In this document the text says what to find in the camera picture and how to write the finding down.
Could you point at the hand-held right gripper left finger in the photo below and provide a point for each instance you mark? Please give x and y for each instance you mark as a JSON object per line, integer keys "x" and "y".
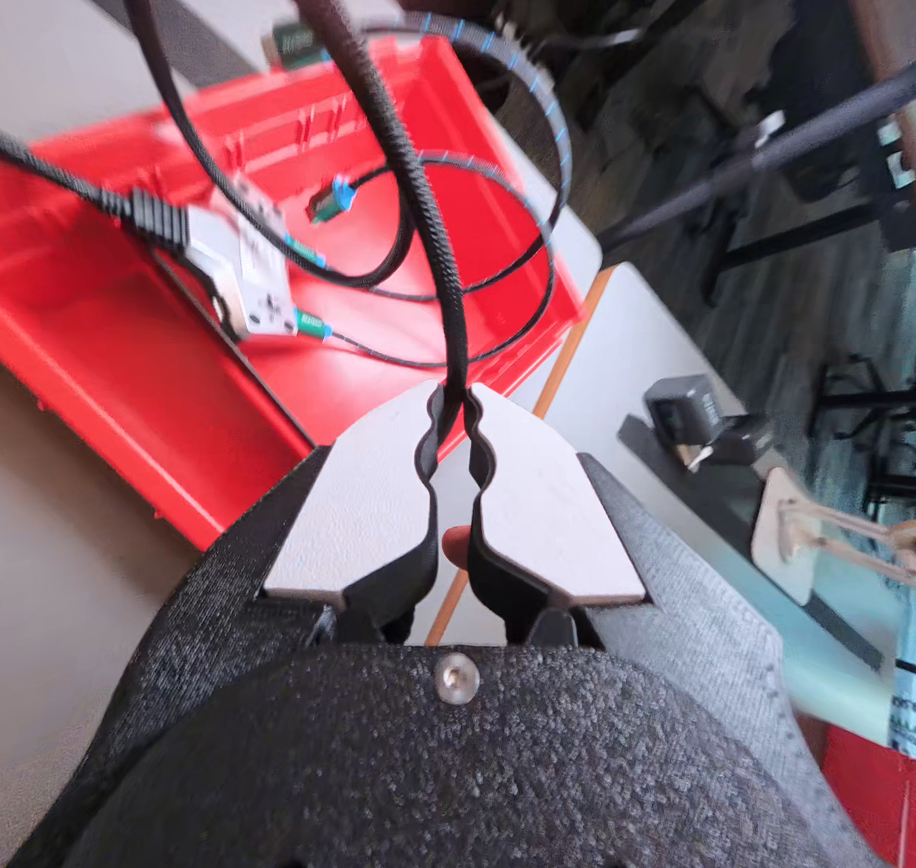
{"x": 350, "y": 503}

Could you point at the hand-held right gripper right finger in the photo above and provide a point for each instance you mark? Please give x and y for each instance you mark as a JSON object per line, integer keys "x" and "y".
{"x": 551, "y": 517}

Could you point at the silver HDMI switch box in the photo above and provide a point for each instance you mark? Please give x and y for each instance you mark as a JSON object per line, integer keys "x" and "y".
{"x": 243, "y": 274}

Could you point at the red plastic bin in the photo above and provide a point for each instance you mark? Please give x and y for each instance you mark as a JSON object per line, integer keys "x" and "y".
{"x": 107, "y": 381}
{"x": 866, "y": 796}

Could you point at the person's right hand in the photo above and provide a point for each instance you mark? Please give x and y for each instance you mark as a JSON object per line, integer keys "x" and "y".
{"x": 456, "y": 546}

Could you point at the dark grey power adapter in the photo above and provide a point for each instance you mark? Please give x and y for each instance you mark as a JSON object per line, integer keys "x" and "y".
{"x": 687, "y": 410}

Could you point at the pale wooden stand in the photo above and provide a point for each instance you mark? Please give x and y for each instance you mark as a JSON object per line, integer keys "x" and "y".
{"x": 780, "y": 539}

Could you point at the white printed strip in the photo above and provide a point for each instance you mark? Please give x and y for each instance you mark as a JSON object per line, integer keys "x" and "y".
{"x": 903, "y": 696}

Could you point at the dark metal table leg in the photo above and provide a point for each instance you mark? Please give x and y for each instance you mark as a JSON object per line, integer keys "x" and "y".
{"x": 751, "y": 160}

